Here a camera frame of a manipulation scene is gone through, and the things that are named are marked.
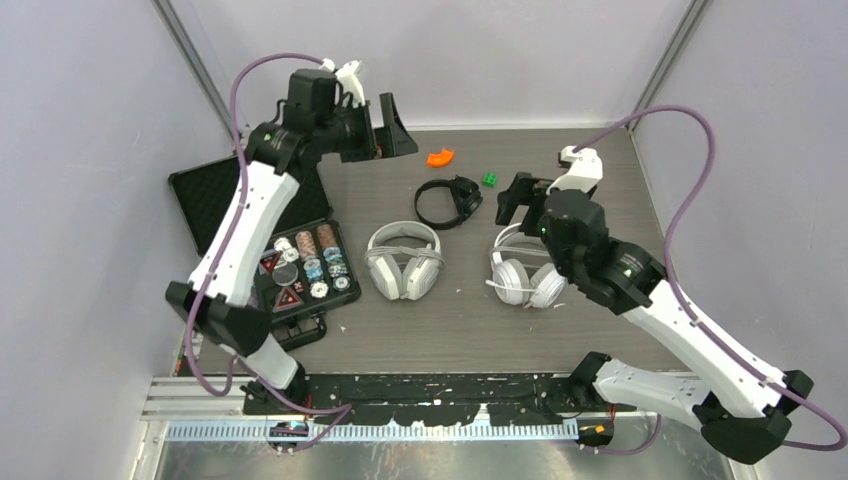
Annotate black small headphones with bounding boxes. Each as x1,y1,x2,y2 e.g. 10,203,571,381
413,175,483,231

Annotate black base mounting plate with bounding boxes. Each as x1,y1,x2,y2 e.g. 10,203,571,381
242,372,637,429

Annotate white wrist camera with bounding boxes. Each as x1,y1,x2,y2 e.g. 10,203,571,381
319,58,367,107
546,145,603,195

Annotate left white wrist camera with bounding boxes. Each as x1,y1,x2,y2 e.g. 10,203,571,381
319,58,367,107

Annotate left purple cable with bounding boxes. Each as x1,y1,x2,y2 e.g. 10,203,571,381
184,53,352,452

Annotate black poker chip case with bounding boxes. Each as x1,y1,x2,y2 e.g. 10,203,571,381
168,156,361,351

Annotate green toy brick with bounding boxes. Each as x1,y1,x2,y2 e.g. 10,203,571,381
481,172,498,188

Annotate orange curved plastic piece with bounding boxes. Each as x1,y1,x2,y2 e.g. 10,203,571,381
426,148,455,168

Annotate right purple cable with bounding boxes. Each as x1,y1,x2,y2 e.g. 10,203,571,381
572,104,848,453

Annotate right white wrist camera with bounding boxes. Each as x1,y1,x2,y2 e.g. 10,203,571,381
546,145,603,195

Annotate purple cable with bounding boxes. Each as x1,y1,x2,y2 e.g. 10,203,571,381
572,104,848,453
184,53,352,452

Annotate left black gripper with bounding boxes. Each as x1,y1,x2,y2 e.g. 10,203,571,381
317,94,417,163

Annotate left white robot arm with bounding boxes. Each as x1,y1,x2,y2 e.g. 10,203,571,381
166,60,419,414

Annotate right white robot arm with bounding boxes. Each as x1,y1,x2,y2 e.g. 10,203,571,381
495,172,814,465

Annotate white grey angular headphones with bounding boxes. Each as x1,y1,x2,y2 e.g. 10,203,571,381
364,221,444,301

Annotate white round gaming headphones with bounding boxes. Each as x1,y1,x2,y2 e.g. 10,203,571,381
484,223,567,309

